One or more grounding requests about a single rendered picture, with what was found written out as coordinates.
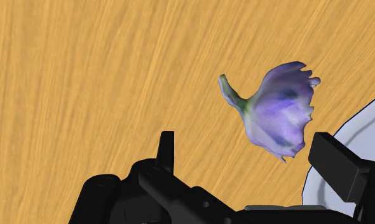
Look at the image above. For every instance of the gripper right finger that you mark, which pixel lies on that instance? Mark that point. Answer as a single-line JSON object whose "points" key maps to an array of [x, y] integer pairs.
{"points": [[342, 167]]}

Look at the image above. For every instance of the purple flower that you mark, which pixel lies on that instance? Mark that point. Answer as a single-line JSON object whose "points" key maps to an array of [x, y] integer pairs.
{"points": [[277, 114]]}

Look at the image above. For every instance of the white plate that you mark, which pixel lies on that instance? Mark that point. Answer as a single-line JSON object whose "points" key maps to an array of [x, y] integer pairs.
{"points": [[365, 133]]}

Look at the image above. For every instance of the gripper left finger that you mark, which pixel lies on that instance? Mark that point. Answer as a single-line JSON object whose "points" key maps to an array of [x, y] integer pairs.
{"points": [[162, 189]]}

